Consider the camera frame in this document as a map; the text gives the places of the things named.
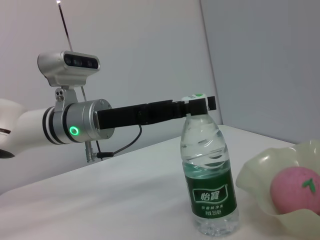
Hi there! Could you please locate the pink peach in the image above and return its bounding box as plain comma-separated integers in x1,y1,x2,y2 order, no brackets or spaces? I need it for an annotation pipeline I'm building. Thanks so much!
269,166,320,216

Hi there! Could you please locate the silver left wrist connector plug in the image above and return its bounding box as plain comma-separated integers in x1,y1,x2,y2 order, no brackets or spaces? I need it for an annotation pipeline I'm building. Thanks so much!
84,141,98,163

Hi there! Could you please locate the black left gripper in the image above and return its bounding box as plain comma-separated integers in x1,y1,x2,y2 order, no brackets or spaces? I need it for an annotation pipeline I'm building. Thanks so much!
96,98,210,130

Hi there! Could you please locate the pale green glass fruit plate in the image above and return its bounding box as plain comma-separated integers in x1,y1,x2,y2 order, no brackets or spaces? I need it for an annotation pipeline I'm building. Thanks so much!
235,139,320,240

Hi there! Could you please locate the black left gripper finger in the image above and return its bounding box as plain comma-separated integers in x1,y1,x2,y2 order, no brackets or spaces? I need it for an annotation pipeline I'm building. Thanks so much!
206,95,217,111

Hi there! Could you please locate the clear green-label water bottle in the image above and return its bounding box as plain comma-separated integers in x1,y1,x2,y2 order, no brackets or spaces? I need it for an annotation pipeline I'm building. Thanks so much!
180,92,240,237

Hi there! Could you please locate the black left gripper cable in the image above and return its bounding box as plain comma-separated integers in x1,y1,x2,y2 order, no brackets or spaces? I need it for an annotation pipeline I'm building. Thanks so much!
96,124,143,158

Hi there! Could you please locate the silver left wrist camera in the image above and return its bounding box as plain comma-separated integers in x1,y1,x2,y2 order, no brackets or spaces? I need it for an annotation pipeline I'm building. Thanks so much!
37,50,101,112

